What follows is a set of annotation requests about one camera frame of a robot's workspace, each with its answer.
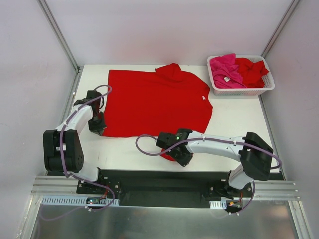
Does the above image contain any red t shirt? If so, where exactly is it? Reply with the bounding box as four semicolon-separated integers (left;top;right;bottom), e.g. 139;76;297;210
235;58;269;88
101;63;214;163

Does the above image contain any white perforated plastic basket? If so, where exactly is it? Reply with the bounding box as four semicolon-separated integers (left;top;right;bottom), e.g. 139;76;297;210
207;54;275;96

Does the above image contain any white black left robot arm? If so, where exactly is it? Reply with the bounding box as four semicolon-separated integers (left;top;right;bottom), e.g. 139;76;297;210
43;89;106;194

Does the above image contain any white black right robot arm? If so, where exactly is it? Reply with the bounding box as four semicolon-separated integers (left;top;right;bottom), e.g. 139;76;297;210
156;129;273;198

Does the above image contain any pink t shirt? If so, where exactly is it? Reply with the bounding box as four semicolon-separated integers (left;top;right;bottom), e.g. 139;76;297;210
208;53;247;89

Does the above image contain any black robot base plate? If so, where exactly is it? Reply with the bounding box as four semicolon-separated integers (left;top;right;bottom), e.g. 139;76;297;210
76;170;252;208

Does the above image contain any right white cable duct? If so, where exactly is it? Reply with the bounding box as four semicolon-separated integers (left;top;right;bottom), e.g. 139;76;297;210
209;200;227;210

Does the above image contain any white cable duct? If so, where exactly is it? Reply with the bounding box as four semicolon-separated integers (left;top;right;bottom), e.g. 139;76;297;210
42;196;120;207
209;200;227;210

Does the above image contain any left white cable duct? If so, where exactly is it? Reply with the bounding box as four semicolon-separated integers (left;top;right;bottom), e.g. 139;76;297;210
42;196;120;207

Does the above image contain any left aluminium frame post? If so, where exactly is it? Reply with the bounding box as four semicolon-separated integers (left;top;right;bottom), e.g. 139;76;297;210
37;0;80;72

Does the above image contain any aluminium frame post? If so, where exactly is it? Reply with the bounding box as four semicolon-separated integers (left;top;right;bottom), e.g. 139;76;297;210
261;0;302;58
37;0;80;72

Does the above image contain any right aluminium frame post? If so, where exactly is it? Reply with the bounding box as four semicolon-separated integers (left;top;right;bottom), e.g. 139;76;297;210
261;0;302;58

